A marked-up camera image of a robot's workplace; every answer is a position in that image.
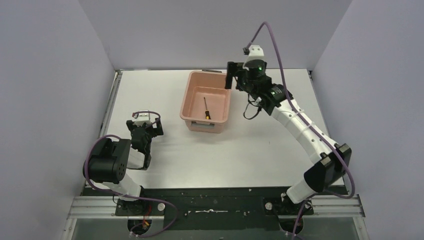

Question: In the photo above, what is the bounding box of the aluminium left side rail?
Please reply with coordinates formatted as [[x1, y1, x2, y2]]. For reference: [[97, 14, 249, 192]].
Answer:
[[98, 70, 123, 137]]

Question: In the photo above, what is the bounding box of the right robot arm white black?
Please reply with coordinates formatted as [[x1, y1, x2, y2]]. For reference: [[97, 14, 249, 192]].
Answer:
[[225, 59, 352, 210]]

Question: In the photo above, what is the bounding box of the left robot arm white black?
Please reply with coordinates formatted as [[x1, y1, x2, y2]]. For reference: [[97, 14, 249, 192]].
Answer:
[[82, 117, 164, 215]]

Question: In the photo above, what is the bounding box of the aluminium front rail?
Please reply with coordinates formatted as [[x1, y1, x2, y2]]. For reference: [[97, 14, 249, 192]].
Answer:
[[67, 195, 366, 220]]

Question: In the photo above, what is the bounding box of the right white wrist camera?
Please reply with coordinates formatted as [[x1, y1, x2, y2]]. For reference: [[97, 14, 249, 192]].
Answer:
[[242, 45, 265, 69]]

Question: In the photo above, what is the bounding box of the aluminium rail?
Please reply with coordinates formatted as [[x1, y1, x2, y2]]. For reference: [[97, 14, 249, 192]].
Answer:
[[98, 70, 123, 137], [67, 195, 366, 220]]

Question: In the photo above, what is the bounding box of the pink plastic bin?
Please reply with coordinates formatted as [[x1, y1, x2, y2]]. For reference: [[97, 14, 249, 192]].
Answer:
[[179, 70, 231, 134]]

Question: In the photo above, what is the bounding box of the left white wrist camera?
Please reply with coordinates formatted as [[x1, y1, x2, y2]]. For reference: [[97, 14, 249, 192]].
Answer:
[[132, 110, 151, 126]]

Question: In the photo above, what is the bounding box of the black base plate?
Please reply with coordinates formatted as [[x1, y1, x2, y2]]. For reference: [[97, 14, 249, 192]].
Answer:
[[81, 185, 349, 233]]

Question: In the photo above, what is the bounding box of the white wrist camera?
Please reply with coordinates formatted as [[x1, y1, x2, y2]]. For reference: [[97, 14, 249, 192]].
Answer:
[[132, 110, 151, 126], [242, 45, 265, 69]]

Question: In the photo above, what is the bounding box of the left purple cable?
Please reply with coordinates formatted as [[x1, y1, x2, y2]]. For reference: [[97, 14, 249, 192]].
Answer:
[[84, 110, 179, 239]]

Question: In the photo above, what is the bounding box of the yellow black handled screwdriver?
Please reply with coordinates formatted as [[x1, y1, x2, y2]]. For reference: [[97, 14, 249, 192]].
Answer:
[[203, 97, 211, 120]]

